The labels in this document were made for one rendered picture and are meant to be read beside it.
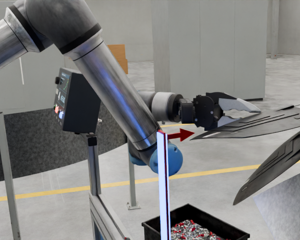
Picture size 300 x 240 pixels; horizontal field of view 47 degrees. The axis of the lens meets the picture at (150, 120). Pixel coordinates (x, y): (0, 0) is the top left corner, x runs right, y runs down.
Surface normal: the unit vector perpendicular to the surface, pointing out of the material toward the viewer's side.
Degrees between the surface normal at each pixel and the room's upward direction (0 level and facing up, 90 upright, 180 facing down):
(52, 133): 90
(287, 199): 56
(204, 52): 90
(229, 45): 90
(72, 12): 67
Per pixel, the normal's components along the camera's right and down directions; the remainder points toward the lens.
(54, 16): -0.24, 0.15
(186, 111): -0.03, 0.15
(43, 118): 0.57, 0.16
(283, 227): -0.47, -0.37
